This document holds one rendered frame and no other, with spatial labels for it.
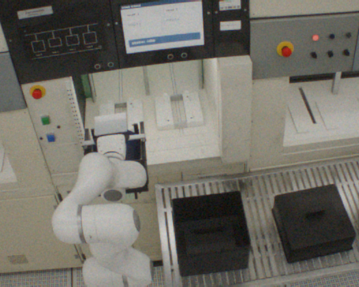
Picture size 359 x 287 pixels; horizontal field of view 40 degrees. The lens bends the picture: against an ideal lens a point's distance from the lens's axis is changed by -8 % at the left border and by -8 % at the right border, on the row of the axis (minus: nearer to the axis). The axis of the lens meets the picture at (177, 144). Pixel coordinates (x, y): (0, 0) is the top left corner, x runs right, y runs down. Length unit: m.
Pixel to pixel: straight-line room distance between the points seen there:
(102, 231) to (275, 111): 1.13
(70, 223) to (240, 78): 0.96
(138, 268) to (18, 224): 1.20
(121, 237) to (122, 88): 1.51
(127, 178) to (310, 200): 0.87
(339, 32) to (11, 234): 1.88
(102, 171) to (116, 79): 1.45
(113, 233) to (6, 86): 0.92
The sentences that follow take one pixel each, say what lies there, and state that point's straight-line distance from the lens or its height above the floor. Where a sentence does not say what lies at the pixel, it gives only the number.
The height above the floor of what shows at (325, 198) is 0.86.
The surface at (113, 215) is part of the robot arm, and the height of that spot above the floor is 1.55.
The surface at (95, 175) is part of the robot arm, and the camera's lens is 1.36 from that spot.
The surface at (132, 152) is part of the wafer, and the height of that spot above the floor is 1.07.
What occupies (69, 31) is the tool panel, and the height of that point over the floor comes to 1.61.
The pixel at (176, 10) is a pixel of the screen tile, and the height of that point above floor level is 1.63.
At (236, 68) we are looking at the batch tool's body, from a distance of 1.96.
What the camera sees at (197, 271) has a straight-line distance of 2.08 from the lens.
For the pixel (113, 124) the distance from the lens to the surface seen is 1.94.
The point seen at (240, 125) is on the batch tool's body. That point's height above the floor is 1.09.
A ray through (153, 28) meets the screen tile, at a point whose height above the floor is 1.57.
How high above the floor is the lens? 2.59
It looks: 46 degrees down
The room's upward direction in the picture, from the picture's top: 5 degrees counter-clockwise
